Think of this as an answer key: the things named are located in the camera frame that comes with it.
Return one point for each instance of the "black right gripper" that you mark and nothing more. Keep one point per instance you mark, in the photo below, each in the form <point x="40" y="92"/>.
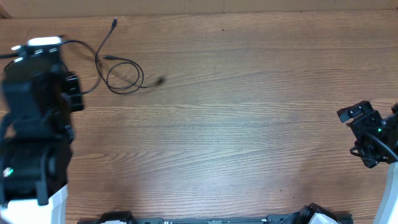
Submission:
<point x="367" y="118"/>

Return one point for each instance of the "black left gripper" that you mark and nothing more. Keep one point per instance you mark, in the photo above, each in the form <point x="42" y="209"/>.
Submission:
<point x="73" y="84"/>

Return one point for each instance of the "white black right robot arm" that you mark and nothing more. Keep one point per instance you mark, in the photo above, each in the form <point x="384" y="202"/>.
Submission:
<point x="387" y="211"/>

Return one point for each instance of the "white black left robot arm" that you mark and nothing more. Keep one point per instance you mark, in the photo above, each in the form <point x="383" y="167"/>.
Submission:
<point x="36" y="137"/>

